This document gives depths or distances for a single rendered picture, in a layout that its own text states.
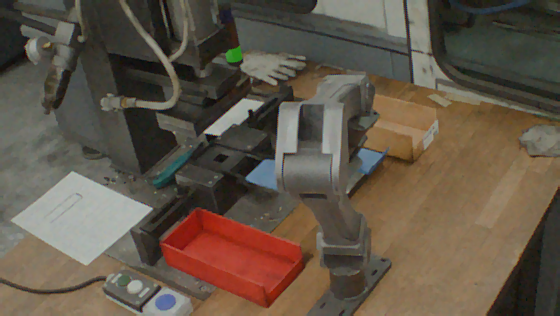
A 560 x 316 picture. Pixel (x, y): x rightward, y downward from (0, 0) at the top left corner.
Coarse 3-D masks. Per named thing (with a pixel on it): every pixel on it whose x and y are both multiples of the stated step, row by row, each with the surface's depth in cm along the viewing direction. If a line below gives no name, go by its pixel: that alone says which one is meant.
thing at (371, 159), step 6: (366, 150) 167; (360, 156) 166; (366, 156) 166; (372, 156) 165; (378, 156) 165; (384, 156) 164; (366, 162) 164; (372, 162) 164; (378, 162) 162; (360, 168) 163; (366, 168) 162; (372, 168) 160
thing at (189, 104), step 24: (144, 72) 157; (168, 72) 155; (192, 72) 153; (216, 72) 152; (192, 96) 151; (216, 96) 148; (240, 96) 156; (168, 120) 150; (192, 120) 147; (216, 120) 152
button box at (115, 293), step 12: (108, 276) 147; (132, 276) 145; (24, 288) 150; (60, 288) 148; (72, 288) 148; (108, 288) 143; (120, 288) 143; (144, 288) 142; (156, 288) 142; (120, 300) 142; (132, 300) 140; (144, 300) 140
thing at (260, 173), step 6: (264, 162) 158; (270, 162) 158; (258, 168) 156; (264, 168) 156; (270, 168) 156; (252, 174) 155; (258, 174) 155; (264, 174) 155; (258, 180) 153; (264, 180) 153; (270, 180) 153
